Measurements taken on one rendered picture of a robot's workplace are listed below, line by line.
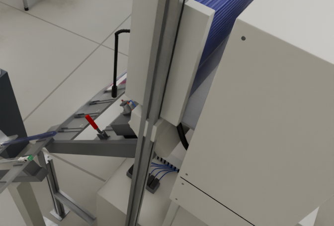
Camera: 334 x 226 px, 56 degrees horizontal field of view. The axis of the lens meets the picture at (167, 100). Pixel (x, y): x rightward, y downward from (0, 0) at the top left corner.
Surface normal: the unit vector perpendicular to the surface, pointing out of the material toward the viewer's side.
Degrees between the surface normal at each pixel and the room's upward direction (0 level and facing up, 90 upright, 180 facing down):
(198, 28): 90
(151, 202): 0
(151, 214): 0
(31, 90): 0
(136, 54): 90
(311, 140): 90
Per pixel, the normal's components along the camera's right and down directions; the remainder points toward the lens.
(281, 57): -0.54, 0.58
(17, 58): 0.15, -0.65
